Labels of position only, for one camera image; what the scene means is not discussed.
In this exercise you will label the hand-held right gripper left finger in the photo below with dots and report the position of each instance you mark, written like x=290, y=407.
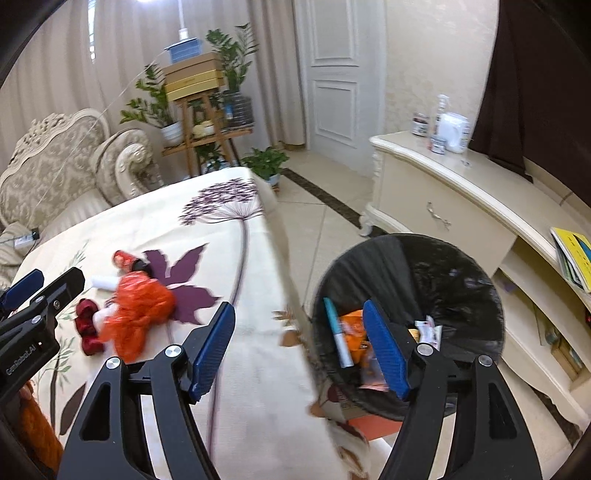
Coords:
x=212, y=350

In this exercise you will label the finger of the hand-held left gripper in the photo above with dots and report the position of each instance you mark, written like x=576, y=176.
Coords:
x=64, y=281
x=23, y=284

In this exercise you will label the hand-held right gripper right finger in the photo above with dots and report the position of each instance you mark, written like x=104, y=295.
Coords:
x=385, y=350

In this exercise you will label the dark red cloth scrunchie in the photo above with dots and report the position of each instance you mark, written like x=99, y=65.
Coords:
x=85, y=314

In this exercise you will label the white paper roll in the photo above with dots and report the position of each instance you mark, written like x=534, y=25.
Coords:
x=104, y=282

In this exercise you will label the printed orange plastic bag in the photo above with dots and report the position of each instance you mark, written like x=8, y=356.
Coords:
x=353, y=327

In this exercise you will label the pale green long sachet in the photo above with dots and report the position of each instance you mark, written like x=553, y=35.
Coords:
x=340, y=339

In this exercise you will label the peach picture snack wrapper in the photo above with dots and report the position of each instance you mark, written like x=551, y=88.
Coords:
x=427, y=330

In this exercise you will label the white yogurt bottle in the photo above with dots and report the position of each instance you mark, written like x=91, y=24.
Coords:
x=104, y=318

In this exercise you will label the red label bottle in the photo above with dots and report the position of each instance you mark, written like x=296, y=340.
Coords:
x=124, y=258

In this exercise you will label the knotted orange plastic bag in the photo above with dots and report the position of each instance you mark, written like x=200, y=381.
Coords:
x=138, y=304

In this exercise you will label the black lined trash bin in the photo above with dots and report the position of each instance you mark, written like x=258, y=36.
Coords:
x=438, y=277

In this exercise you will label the person's left forearm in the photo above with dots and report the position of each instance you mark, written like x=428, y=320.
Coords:
x=39, y=424

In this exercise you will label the white power strip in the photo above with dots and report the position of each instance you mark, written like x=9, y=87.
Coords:
x=25, y=240

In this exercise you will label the floral tablecloth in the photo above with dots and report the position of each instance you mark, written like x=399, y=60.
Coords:
x=138, y=221

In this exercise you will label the cream patterned sofa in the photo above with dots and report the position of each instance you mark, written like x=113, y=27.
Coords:
x=51, y=166

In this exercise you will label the cream cabinet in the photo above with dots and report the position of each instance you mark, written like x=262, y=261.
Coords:
x=415, y=184

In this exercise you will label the small green plant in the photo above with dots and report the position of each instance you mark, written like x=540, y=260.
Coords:
x=210, y=154

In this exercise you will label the plant in white pot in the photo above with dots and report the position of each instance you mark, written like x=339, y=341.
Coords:
x=152, y=106

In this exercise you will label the leafy floor plant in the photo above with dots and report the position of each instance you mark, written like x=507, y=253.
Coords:
x=265, y=161

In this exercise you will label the thin books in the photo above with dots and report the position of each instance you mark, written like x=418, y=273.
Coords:
x=570, y=274

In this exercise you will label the yellow ornament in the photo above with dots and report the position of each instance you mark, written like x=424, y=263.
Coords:
x=203, y=129

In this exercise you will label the small jar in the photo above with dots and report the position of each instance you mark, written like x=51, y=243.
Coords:
x=437, y=145

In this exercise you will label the wooden plant stand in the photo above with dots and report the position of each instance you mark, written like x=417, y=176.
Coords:
x=221, y=135

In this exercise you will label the stack of colourful books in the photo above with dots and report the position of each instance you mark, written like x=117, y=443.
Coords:
x=575, y=247

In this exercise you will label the white plastic container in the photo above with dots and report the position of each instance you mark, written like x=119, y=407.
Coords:
x=455, y=134

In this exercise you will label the beige curtain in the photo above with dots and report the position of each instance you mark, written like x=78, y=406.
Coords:
x=92, y=55

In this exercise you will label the dark jar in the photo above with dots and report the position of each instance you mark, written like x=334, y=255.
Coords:
x=420, y=124

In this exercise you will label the yellow flat box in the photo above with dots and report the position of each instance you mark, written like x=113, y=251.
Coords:
x=196, y=92
x=194, y=79

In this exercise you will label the clear spray bottle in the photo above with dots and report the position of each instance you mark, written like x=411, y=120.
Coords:
x=441, y=115

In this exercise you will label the brown flat box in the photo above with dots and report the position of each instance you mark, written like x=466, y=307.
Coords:
x=191, y=63

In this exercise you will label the blue box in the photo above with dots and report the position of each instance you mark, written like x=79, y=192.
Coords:
x=184, y=51

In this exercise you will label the plant in dark pot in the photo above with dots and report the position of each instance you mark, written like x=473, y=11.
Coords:
x=231, y=55

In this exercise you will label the white panel door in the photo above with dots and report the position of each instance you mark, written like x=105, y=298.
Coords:
x=337, y=69

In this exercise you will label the dark brown cloth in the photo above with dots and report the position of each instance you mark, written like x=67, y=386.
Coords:
x=531, y=92

